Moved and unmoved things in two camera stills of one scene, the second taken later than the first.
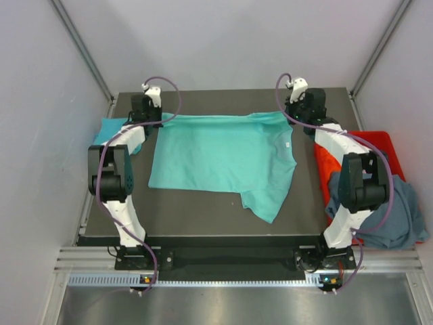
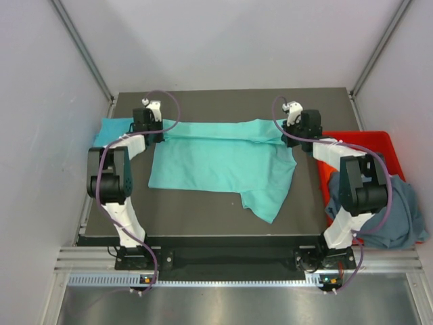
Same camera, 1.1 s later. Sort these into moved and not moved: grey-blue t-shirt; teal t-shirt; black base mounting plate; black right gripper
Moved: black right gripper
Not moved: black base mounting plate; grey-blue t-shirt; teal t-shirt
